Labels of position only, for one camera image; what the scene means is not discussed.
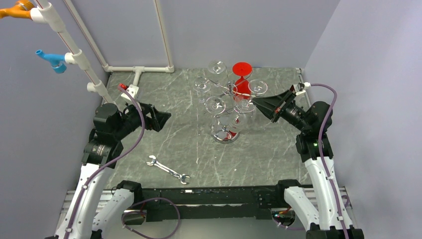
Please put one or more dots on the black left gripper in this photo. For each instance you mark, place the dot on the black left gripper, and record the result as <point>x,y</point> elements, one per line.
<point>160,118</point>

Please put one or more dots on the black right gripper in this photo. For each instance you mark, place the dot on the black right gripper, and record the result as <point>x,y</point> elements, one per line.
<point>274,106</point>

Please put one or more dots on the clear wine glass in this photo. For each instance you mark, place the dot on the clear wine glass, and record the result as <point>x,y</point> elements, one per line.
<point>245,107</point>
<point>215,105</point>
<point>202,86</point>
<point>218,72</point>
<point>257,88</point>

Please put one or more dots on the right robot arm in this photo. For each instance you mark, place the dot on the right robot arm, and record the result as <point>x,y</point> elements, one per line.
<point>328,219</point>

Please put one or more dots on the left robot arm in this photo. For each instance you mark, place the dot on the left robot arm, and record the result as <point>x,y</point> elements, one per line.
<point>84,219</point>

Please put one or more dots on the red plastic wine glass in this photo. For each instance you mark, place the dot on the red plastic wine glass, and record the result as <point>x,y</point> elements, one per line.
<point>242,70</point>

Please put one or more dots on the chrome wine glass rack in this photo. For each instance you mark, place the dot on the chrome wine glass rack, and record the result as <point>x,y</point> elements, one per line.
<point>227,126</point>

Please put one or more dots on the clear wine glass back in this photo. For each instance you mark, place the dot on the clear wine glass back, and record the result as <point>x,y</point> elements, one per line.
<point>218,72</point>

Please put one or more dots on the silver double open wrench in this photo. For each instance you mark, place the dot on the silver double open wrench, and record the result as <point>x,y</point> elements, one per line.
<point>181,177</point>

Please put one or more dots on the blue pipe fitting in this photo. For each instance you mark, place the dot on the blue pipe fitting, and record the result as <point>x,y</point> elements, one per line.
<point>57,61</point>

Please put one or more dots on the orange pipe fitting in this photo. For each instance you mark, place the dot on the orange pipe fitting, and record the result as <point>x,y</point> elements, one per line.
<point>21,9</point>

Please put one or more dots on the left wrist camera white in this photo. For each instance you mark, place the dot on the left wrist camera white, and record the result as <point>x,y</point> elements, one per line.
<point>133,90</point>

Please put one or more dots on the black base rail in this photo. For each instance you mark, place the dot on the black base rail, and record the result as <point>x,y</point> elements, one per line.
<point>208,202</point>

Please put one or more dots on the white PVC pipe frame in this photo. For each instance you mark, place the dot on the white PVC pipe frame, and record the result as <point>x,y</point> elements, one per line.
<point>44,12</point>

